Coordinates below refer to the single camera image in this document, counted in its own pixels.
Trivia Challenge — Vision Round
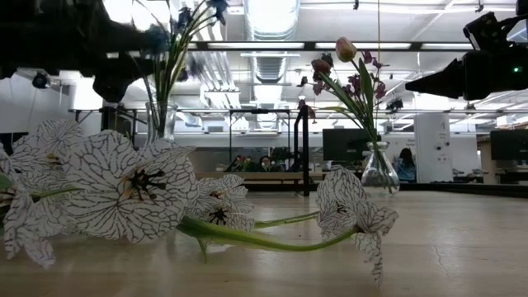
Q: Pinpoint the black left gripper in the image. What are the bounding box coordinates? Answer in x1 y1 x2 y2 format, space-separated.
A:
92 25 167 104

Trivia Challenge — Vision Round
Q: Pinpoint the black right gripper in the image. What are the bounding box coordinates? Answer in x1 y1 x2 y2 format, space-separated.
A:
404 44 528 102

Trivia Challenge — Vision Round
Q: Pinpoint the blue artificial flower bunch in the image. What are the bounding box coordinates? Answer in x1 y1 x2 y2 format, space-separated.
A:
131 0 230 139

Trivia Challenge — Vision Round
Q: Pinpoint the tall clear glass vase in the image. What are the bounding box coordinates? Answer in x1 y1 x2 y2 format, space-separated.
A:
144 101 179 144

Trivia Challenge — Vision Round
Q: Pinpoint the purple artificial flower bunch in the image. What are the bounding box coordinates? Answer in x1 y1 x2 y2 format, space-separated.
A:
295 49 391 144

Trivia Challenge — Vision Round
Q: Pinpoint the pink artificial tulip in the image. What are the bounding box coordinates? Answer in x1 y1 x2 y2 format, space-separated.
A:
334 36 379 144

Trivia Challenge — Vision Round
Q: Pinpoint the white veined artificial flower bunch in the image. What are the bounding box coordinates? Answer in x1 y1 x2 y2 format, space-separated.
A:
0 118 400 290

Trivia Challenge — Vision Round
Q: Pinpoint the dark red artificial tulip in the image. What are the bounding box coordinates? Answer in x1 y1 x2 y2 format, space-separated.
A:
310 58 375 144

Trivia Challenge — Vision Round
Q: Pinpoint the light wooden shelf board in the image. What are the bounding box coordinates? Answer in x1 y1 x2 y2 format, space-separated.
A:
196 171 327 185

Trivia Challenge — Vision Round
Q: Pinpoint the white square column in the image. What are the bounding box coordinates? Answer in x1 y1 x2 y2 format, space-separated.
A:
413 112 453 184

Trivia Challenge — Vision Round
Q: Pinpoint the black computer monitor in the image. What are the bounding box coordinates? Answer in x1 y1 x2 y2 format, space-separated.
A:
489 129 528 163
322 127 383 163

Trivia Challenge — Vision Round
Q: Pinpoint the person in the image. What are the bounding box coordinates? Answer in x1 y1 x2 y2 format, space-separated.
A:
394 147 418 183

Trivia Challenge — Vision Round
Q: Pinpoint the small clear glass flask vase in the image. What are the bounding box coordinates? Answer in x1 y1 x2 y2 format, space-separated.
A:
361 140 402 197

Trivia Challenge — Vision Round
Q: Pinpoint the black metal shelf bracket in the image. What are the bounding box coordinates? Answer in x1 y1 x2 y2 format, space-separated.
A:
293 104 312 197
101 106 137 137

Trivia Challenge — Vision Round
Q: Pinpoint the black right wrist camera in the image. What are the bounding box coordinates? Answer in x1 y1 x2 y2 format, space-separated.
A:
462 11 511 53

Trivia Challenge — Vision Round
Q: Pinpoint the silver ventilation duct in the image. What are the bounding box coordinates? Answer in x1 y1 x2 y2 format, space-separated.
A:
242 0 302 83

